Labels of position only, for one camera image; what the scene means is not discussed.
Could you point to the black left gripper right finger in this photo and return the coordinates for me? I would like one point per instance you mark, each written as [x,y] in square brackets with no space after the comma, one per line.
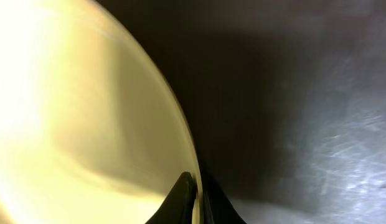
[217,207]

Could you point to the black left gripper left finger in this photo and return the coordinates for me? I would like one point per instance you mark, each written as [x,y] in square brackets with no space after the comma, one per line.
[177,207]

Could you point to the yellow plate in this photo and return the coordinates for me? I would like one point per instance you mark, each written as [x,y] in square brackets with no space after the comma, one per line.
[90,130]

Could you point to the dark brown serving tray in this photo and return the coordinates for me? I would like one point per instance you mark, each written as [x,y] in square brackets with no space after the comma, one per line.
[286,100]

